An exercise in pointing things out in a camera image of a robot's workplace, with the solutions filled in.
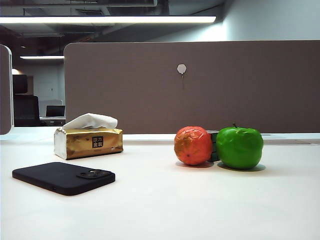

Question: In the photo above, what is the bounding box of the orange fruit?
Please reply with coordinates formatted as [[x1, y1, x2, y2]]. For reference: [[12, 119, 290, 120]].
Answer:
[[173, 125, 213, 166]]

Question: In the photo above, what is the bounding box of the green apple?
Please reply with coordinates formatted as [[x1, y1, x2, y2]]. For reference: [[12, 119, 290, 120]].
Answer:
[[215, 123, 265, 170]]

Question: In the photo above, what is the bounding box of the Rubik's cube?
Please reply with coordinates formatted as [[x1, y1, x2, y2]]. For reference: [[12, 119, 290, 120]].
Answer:
[[206, 129, 221, 162]]

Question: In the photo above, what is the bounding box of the brown desk partition panel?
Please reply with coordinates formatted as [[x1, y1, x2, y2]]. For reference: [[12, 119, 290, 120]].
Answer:
[[63, 40, 320, 135]]

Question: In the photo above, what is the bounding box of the white tissue sheet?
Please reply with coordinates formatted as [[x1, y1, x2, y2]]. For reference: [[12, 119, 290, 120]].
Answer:
[[62, 112, 119, 130]]

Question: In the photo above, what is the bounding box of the gold tissue pack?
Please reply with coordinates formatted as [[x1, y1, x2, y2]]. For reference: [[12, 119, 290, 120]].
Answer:
[[53, 126, 124, 160]]

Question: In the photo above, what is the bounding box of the dark background laptop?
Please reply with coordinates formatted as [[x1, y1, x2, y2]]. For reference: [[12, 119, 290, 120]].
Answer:
[[45, 104, 66, 118]]

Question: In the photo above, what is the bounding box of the long ceiling light strip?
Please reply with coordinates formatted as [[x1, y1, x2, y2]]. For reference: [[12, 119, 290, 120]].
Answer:
[[0, 16, 217, 25]]

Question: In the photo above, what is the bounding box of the black smartphone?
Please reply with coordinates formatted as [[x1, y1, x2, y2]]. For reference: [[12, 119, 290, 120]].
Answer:
[[11, 161, 116, 197]]

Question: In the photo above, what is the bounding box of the short ceiling light strip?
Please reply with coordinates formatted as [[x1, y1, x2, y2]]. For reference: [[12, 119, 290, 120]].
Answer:
[[19, 55, 65, 60]]

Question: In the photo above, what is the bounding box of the black office chair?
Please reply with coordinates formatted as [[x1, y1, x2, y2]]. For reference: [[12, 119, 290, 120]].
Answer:
[[12, 74, 41, 127]]

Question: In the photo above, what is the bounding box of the brown side partition panel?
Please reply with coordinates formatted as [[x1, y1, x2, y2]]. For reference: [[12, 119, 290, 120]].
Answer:
[[0, 43, 14, 135]]

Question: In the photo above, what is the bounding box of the white hexagonal wall hook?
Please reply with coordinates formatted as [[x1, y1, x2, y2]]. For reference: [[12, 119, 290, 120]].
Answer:
[[176, 63, 187, 79]]

